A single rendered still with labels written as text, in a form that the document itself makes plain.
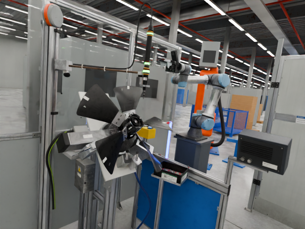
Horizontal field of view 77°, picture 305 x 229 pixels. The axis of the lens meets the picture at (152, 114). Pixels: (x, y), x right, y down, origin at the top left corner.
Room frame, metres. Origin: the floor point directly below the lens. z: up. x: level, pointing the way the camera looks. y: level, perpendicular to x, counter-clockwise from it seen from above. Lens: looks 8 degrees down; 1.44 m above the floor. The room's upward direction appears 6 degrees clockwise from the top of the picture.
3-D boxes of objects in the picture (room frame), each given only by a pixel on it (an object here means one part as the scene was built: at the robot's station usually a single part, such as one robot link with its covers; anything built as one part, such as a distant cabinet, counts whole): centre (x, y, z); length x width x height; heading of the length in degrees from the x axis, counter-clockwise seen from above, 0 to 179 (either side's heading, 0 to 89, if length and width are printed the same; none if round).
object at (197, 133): (1.93, -0.45, 1.07); 0.15 x 0.15 x 0.10
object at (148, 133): (1.82, 0.04, 1.02); 0.16 x 0.10 x 0.11; 47
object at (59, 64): (1.44, 0.69, 1.54); 0.10 x 0.07 x 0.09; 82
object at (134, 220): (1.84, 0.07, 0.39); 0.04 x 0.04 x 0.78; 47
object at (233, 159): (1.18, -0.63, 1.04); 0.24 x 0.03 x 0.03; 47
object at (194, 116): (1.92, -0.46, 1.19); 0.13 x 0.12 x 0.14; 21
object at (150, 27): (1.35, 0.07, 1.66); 0.04 x 0.04 x 0.46
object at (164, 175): (1.38, -0.18, 0.85); 0.22 x 0.17 x 0.07; 62
